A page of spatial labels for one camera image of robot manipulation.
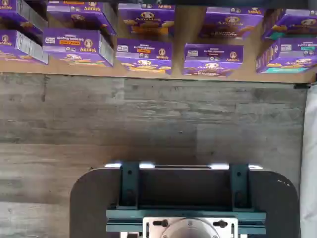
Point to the purple Annie's box yellow label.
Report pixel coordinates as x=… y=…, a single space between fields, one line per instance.
x=143 y=49
x=146 y=17

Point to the purple Annie's box maroon label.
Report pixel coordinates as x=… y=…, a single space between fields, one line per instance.
x=230 y=22
x=213 y=53

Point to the purple boxes on lower shelf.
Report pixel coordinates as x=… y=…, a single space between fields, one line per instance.
x=179 y=29

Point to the purple Annie's box orange label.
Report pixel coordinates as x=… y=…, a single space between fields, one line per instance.
x=81 y=15
x=74 y=39

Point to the purple Annie's box teal label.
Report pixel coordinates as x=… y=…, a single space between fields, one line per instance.
x=297 y=22
x=297 y=49

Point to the purple Annie's snack box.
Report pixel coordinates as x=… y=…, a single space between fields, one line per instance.
x=12 y=7
x=15 y=42

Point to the dark grey rounded cart platform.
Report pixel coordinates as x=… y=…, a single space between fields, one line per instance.
x=86 y=198

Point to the silver mounting plate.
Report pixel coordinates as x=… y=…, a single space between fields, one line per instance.
x=148 y=230

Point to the plain white curtain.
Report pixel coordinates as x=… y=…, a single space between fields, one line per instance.
x=310 y=161

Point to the teal metal bracket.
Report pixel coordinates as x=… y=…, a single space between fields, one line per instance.
x=128 y=186
x=239 y=186

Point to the teal metal rail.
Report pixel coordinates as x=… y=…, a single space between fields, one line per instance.
x=123 y=220

